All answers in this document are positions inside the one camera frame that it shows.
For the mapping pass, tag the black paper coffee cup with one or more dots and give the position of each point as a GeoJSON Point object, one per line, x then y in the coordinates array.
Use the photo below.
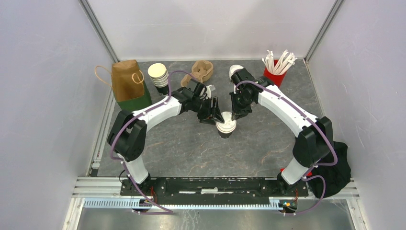
{"type": "Point", "coordinates": [224, 135]}

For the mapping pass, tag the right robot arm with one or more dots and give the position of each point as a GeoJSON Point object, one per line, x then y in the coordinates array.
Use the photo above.
{"type": "Point", "coordinates": [313, 135]}

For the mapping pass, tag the red straw holder cup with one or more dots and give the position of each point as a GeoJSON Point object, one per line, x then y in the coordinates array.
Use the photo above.
{"type": "Point", "coordinates": [276, 79]}

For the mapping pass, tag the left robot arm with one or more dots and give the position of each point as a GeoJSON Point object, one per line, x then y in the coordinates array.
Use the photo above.
{"type": "Point", "coordinates": [128, 135]}

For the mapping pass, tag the black cloth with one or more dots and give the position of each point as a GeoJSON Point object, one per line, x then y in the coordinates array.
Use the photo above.
{"type": "Point", "coordinates": [336, 177]}

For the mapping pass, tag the stack of white lids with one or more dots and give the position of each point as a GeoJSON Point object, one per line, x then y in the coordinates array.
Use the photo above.
{"type": "Point", "coordinates": [233, 69]}

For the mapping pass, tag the white cup lid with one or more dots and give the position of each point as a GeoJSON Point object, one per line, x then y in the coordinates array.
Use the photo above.
{"type": "Point", "coordinates": [229, 125]}

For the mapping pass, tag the brown paper bag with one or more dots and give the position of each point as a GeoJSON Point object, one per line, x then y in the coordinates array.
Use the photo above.
{"type": "Point", "coordinates": [127, 80]}

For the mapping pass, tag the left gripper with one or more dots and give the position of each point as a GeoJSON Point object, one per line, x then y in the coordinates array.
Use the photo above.
{"type": "Point", "coordinates": [211, 113]}

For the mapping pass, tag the green box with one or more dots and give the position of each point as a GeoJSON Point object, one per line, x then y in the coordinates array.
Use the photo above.
{"type": "Point", "coordinates": [138, 103]}

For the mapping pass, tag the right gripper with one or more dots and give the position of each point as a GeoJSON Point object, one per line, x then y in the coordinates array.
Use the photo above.
{"type": "Point", "coordinates": [238, 112]}

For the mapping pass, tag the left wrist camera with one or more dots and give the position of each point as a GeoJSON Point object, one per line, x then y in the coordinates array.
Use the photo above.
{"type": "Point", "coordinates": [210, 92]}

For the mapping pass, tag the red card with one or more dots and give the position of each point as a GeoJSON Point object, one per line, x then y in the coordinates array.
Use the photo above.
{"type": "Point", "coordinates": [309, 174]}

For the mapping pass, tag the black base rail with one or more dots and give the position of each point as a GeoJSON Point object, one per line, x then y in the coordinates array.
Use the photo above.
{"type": "Point", "coordinates": [219, 190]}

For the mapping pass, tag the stack of paper cups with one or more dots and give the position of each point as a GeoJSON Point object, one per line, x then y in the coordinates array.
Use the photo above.
{"type": "Point", "coordinates": [159, 76]}

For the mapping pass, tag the cardboard cup carrier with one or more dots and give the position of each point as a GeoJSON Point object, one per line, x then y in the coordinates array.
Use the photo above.
{"type": "Point", "coordinates": [202, 70]}

